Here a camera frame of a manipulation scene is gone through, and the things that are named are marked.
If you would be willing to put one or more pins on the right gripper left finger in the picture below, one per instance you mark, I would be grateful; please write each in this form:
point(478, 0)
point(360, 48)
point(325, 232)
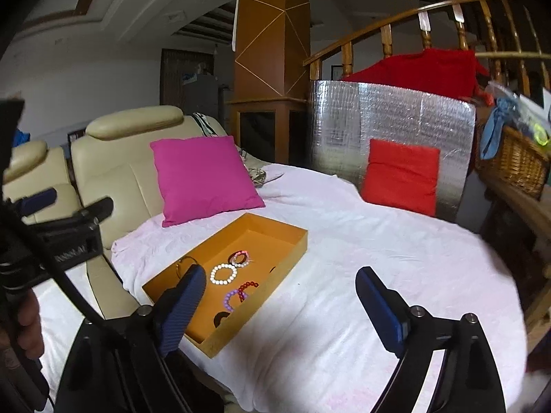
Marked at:
point(165, 324)

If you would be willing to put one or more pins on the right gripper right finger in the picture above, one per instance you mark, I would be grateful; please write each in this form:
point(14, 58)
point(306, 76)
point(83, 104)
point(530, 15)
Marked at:
point(402, 328)

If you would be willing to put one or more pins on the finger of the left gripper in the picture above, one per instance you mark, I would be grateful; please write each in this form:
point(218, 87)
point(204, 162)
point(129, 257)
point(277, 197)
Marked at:
point(29, 205)
point(90, 216)

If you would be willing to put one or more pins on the black hair scrunchie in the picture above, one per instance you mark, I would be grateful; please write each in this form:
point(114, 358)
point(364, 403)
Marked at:
point(220, 316)

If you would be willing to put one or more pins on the silver metal bangle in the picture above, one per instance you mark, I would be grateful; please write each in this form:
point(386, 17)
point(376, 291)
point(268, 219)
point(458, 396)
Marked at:
point(183, 264)

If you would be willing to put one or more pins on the dark red bangle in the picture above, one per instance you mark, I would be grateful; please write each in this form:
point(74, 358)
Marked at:
point(239, 259)

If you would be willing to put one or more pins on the person's left hand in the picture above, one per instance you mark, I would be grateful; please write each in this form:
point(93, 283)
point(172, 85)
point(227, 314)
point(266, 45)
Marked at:
point(30, 337)

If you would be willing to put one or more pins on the beige leather sofa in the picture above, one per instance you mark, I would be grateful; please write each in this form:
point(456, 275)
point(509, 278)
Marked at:
point(113, 159)

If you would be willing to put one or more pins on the pink white blanket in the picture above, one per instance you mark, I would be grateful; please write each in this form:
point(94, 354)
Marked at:
point(311, 347)

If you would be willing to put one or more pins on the orange cardboard tray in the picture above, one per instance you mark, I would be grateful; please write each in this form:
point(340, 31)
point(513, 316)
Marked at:
point(274, 248)

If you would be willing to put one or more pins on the magenta cushion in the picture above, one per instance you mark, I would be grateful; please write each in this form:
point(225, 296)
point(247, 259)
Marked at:
point(200, 177)

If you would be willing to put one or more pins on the wicker basket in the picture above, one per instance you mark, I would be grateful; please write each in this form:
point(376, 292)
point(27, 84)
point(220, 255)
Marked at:
point(519, 162)

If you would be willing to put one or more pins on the wooden pillar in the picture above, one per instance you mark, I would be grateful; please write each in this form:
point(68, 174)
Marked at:
point(272, 39)

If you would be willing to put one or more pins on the silver foil insulation sheet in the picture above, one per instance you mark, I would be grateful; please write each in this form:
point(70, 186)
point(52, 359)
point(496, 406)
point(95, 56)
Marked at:
point(347, 115)

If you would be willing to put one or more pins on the blue cloth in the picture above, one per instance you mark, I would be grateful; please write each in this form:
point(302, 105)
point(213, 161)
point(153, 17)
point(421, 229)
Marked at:
point(502, 114)

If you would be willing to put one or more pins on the large red cushion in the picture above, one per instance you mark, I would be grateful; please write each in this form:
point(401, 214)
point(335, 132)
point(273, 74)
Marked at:
point(449, 73)

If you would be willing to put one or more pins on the wooden stair railing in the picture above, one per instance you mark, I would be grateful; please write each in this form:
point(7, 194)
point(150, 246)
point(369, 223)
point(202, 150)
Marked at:
point(502, 33)

